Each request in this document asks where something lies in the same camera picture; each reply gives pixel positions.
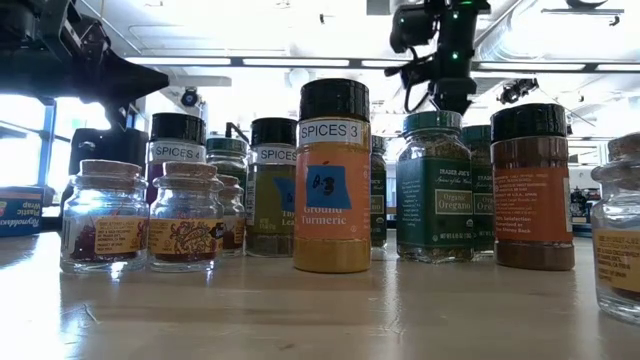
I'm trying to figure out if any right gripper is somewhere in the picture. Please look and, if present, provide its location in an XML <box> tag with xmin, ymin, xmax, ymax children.
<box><xmin>430</xmin><ymin>77</ymin><xmax>476</xmax><ymax>115</ymax></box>

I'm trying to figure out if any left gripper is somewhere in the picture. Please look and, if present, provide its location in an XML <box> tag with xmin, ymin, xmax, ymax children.
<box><xmin>0</xmin><ymin>4</ymin><xmax>170</xmax><ymax>112</ymax></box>

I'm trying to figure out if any black-lid jar labelled SPICES 4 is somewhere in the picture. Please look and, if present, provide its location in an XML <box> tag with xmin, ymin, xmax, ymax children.
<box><xmin>145</xmin><ymin>112</ymin><xmax>207</xmax><ymax>206</ymax></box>

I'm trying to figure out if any green-lid green-label spice jar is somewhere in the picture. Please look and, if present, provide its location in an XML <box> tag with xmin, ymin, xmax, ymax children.
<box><xmin>395</xmin><ymin>110</ymin><xmax>475</xmax><ymax>265</ymax></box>
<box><xmin>369</xmin><ymin>135</ymin><xmax>389</xmax><ymax>250</ymax></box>
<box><xmin>205</xmin><ymin>135</ymin><xmax>250</xmax><ymax>201</ymax></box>
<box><xmin>462</xmin><ymin>124</ymin><xmax>496</xmax><ymax>257</ymax></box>

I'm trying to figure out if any black-lid brown spice jar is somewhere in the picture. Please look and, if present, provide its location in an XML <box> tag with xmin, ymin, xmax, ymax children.
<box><xmin>490</xmin><ymin>103</ymin><xmax>576</xmax><ymax>272</ymax></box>

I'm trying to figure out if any black-lid ground turmeric jar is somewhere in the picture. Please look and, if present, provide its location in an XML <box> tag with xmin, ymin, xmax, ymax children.
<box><xmin>293</xmin><ymin>78</ymin><xmax>373</xmax><ymax>275</ymax></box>

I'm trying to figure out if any black-lid thyme leaves jar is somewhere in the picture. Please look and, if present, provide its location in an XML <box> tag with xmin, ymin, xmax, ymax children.
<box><xmin>244</xmin><ymin>117</ymin><xmax>300</xmax><ymax>258</ymax></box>

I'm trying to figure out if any black-framed wooden shelf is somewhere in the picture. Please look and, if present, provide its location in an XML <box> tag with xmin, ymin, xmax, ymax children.
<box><xmin>223</xmin><ymin>122</ymin><xmax>250</xmax><ymax>144</ymax></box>

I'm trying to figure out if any black toaster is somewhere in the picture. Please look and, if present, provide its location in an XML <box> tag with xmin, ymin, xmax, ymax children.
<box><xmin>62</xmin><ymin>127</ymin><xmax>150</xmax><ymax>231</ymax></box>

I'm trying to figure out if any small cork-topped glass jar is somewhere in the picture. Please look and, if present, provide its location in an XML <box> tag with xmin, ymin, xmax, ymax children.
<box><xmin>590</xmin><ymin>132</ymin><xmax>640</xmax><ymax>325</ymax></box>
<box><xmin>215</xmin><ymin>173</ymin><xmax>247</xmax><ymax>259</ymax></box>
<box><xmin>59</xmin><ymin>159</ymin><xmax>150</xmax><ymax>274</ymax></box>
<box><xmin>147</xmin><ymin>160</ymin><xmax>225</xmax><ymax>274</ymax></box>

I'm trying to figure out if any long ceiling light bar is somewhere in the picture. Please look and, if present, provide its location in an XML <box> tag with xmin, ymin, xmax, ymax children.
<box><xmin>124</xmin><ymin>56</ymin><xmax>640</xmax><ymax>72</ymax></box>

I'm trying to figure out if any blue plastic wrap box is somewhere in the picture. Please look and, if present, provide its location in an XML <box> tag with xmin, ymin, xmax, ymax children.
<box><xmin>0</xmin><ymin>185</ymin><xmax>45</xmax><ymax>239</ymax></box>

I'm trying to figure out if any black ceiling-mounted camera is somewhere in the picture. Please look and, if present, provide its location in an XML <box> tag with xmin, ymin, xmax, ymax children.
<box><xmin>179</xmin><ymin>87</ymin><xmax>204</xmax><ymax>109</ymax></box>
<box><xmin>497</xmin><ymin>77</ymin><xmax>540</xmax><ymax>105</ymax></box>

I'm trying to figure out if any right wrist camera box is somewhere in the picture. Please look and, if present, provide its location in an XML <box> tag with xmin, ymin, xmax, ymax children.
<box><xmin>388</xmin><ymin>3</ymin><xmax>435</xmax><ymax>55</ymax></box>

